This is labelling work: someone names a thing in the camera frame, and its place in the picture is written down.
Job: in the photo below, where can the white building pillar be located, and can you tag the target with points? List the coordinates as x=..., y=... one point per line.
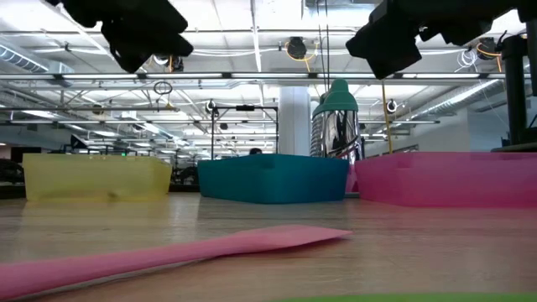
x=293, y=126

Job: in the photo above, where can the pink translucent plastic bin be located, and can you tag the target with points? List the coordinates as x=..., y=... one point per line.
x=444, y=180

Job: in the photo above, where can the blue plastic bin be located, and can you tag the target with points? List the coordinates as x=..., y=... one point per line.
x=272, y=178

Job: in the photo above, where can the pink silicone spatula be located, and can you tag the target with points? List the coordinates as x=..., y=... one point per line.
x=251, y=241

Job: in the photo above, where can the silver ventilation duct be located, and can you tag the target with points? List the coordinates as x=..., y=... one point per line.
x=25, y=63
x=461, y=98

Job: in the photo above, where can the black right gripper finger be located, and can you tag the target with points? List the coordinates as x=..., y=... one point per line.
x=386, y=42

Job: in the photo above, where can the yellow translucent plastic bin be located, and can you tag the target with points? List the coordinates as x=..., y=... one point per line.
x=96, y=176

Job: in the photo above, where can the grey desk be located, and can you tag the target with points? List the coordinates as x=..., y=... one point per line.
x=520, y=147

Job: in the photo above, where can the person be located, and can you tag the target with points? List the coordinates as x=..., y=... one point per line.
x=255, y=151

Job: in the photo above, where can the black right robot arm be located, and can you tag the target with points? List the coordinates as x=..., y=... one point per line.
x=532, y=50

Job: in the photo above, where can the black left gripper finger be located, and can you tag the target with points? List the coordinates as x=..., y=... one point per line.
x=155, y=46
x=147, y=19

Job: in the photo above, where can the dark office furniture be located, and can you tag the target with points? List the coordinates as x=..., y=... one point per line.
x=10, y=172

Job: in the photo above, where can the black monitor stand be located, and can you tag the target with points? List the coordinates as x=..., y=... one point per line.
x=515, y=105

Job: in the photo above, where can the small black ceiling reel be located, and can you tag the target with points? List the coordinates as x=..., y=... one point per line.
x=210, y=107
x=391, y=106

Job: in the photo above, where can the black background rig frame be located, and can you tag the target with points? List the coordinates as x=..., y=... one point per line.
x=245, y=107

